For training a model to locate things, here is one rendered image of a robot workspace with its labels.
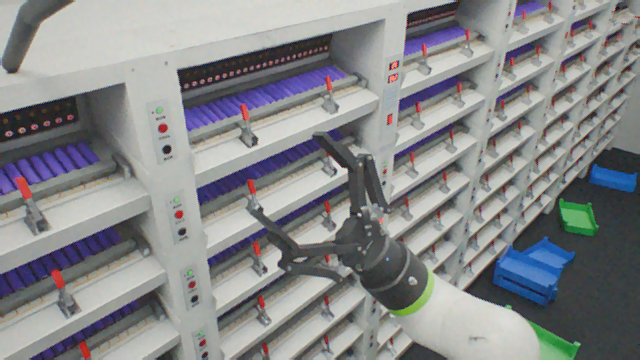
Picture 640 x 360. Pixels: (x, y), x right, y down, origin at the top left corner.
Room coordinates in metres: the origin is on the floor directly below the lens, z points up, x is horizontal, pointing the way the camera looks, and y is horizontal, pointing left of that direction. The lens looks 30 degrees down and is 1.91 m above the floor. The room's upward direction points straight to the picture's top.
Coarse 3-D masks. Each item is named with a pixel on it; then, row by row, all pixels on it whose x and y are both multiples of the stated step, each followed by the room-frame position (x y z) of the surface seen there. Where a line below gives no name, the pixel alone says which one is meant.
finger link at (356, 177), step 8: (360, 160) 0.57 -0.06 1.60; (360, 168) 0.57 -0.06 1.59; (352, 176) 0.57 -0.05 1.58; (360, 176) 0.56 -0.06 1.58; (352, 184) 0.57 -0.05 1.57; (360, 184) 0.56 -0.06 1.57; (352, 192) 0.56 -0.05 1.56; (360, 192) 0.55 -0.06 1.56; (352, 200) 0.56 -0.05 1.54; (360, 200) 0.55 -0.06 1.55; (352, 208) 0.56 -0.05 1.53; (360, 208) 0.54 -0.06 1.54; (368, 216) 0.54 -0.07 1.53; (368, 224) 0.54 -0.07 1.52; (368, 232) 0.53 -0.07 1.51
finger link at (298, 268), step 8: (288, 264) 0.46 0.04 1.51; (296, 264) 0.47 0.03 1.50; (304, 264) 0.48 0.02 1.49; (312, 264) 0.50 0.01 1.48; (288, 272) 0.46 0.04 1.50; (296, 272) 0.46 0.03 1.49; (304, 272) 0.47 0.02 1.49; (312, 272) 0.47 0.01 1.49; (320, 272) 0.48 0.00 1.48; (328, 272) 0.48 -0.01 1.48; (336, 280) 0.48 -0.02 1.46
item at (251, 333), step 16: (336, 256) 1.20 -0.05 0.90; (304, 288) 1.06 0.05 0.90; (320, 288) 1.07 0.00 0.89; (288, 304) 1.00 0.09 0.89; (304, 304) 1.02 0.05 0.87; (240, 320) 0.92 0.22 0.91; (256, 320) 0.93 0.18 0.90; (272, 320) 0.94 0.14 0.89; (240, 336) 0.88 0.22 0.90; (256, 336) 0.88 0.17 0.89; (224, 352) 0.79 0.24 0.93; (240, 352) 0.85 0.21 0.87
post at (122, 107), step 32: (128, 64) 0.74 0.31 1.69; (160, 64) 0.78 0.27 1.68; (96, 96) 0.83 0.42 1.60; (128, 96) 0.73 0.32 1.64; (160, 96) 0.77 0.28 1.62; (96, 128) 0.86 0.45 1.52; (128, 128) 0.75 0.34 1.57; (160, 192) 0.75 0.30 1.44; (192, 192) 0.79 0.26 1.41; (160, 224) 0.74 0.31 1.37; (192, 224) 0.79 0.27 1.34; (192, 256) 0.78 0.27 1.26; (160, 288) 0.77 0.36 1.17; (192, 320) 0.76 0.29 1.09; (192, 352) 0.75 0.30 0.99
